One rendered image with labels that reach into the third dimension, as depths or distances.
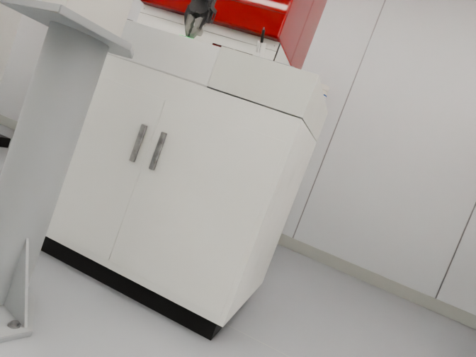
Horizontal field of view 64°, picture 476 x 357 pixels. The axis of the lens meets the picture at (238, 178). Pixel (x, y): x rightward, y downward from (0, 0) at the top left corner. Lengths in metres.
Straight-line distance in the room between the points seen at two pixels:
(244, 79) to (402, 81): 2.30
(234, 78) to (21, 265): 0.85
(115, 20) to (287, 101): 0.57
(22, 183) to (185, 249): 0.54
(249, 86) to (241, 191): 0.35
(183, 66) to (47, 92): 0.49
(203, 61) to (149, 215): 0.57
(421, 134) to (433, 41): 0.75
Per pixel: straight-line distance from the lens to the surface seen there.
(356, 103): 3.42
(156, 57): 1.47
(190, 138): 1.34
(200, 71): 1.38
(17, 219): 1.20
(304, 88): 1.28
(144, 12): 2.34
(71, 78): 1.14
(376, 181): 3.35
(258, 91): 1.30
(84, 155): 1.55
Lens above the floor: 0.66
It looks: 4 degrees down
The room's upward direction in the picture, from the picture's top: 20 degrees clockwise
